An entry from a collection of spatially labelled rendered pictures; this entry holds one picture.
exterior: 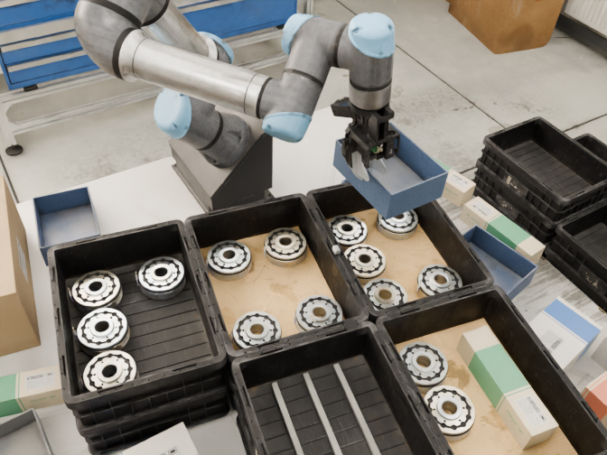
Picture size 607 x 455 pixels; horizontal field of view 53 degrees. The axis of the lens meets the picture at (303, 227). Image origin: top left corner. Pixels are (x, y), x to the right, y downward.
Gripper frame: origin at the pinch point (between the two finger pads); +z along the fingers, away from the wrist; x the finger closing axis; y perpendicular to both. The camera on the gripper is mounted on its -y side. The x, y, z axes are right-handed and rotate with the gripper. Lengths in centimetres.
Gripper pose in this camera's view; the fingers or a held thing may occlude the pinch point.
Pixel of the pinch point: (361, 171)
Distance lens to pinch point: 127.2
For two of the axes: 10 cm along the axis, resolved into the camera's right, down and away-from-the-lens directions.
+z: 0.6, 6.5, 7.6
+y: 4.9, 6.4, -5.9
